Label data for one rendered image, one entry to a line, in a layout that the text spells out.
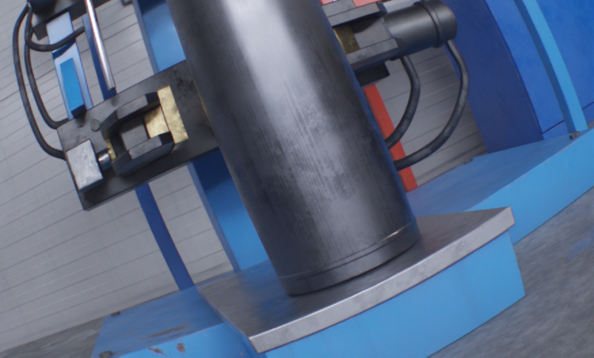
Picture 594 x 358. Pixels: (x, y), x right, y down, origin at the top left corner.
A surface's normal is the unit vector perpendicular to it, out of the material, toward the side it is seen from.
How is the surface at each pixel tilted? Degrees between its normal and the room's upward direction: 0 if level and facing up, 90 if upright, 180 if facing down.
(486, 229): 90
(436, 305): 90
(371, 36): 90
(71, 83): 50
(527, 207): 90
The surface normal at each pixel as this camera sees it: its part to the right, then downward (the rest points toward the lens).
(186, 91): 0.21, -0.09
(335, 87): 0.61, -0.26
